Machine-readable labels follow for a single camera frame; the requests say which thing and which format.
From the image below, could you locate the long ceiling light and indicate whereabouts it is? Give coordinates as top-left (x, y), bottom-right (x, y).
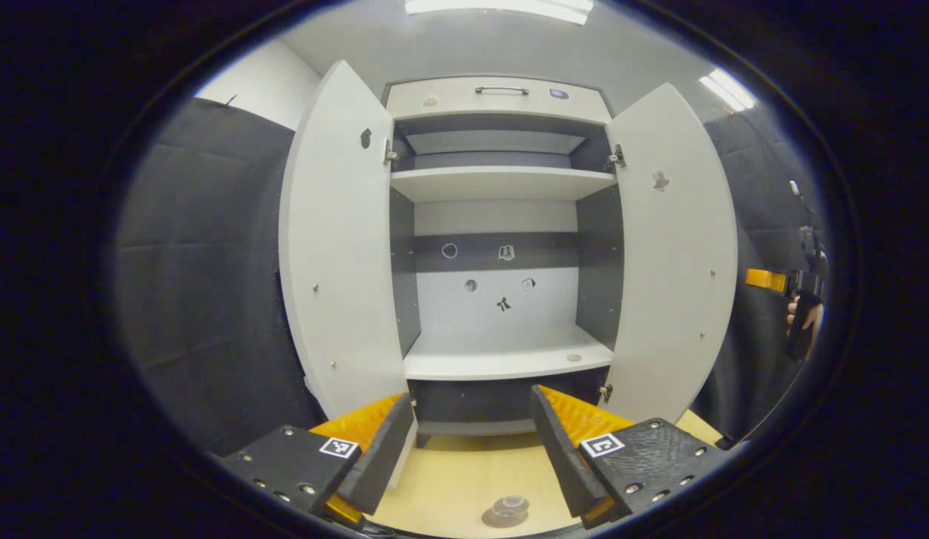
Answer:
top-left (404, 0), bottom-right (594, 25)

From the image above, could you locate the white cabinet shelf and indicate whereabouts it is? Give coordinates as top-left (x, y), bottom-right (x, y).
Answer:
top-left (403, 323), bottom-right (615, 381)
top-left (390, 166), bottom-right (618, 203)

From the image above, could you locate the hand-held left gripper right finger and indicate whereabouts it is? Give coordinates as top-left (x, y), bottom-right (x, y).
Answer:
top-left (530, 385), bottom-right (731, 529)

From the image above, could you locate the white cabinet door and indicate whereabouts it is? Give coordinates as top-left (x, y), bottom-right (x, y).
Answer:
top-left (600, 82), bottom-right (738, 426)
top-left (278, 60), bottom-right (409, 420)

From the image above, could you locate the small ceiling light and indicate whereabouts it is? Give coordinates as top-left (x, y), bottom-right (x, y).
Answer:
top-left (700, 69), bottom-right (757, 112)

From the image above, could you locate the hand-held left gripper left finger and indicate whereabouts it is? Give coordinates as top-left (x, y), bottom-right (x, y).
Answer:
top-left (221, 393), bottom-right (416, 529)

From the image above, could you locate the black backdrop cloth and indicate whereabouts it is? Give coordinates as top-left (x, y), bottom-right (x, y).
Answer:
top-left (112, 97), bottom-right (828, 457)

